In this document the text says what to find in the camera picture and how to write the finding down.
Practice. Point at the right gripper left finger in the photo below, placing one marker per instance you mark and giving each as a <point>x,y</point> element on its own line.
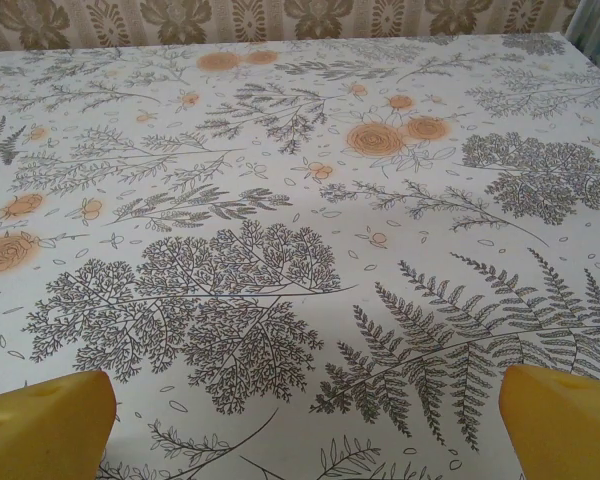
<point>45,430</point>

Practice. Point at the floral tablecloth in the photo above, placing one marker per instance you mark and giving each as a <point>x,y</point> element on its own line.
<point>300,240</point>

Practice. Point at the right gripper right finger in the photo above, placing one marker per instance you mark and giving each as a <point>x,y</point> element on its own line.
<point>560,430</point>

